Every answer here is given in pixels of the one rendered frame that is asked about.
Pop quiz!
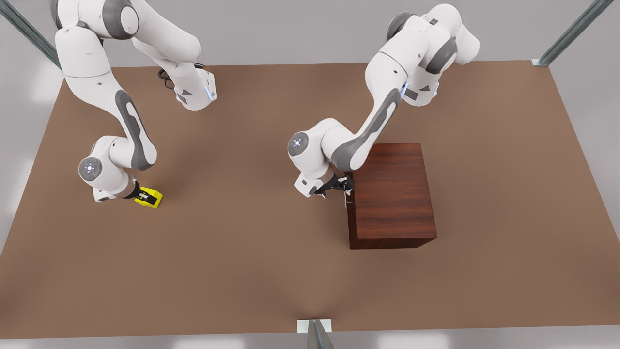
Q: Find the black cable loop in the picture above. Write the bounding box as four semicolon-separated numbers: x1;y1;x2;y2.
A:
157;62;207;91

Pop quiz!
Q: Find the dark wooden cabinet box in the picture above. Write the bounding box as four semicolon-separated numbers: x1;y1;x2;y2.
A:
345;143;438;250

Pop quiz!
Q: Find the silver frame post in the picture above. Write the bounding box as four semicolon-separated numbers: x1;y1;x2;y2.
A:
0;0;62;69
296;319;335;349
531;0;615;67

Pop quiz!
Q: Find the yellow block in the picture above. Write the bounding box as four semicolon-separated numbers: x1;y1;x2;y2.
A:
134;187;164;210

